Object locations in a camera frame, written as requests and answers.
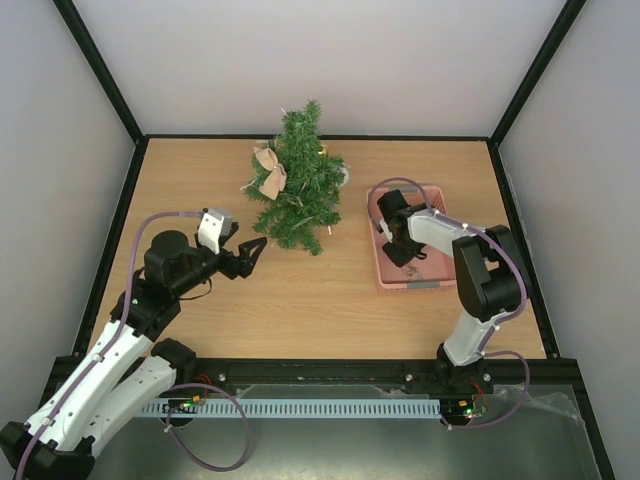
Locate gold cord bow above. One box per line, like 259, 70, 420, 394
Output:
402, 264, 423, 282

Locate pink plastic basket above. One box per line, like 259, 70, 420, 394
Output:
368, 182, 456, 293

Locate burlap bow ornament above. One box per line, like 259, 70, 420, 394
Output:
253, 147, 287, 201

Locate clear string lights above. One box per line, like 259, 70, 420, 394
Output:
242, 107, 336, 236

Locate small green christmas tree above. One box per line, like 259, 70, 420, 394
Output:
243, 99, 347, 257

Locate white ball ornament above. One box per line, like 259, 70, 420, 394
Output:
340, 166, 350, 187

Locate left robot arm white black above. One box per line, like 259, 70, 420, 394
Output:
1, 214, 267, 479

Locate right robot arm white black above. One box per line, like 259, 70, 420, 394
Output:
372, 190, 529, 392

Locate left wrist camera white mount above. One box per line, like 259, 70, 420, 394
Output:
196, 208, 233, 254

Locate black aluminium rail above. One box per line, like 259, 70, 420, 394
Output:
49, 357, 581, 396

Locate light blue cable duct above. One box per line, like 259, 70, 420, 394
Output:
136, 398, 441, 420

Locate purple floor cable loop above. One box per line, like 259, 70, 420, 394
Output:
162, 382, 251, 471

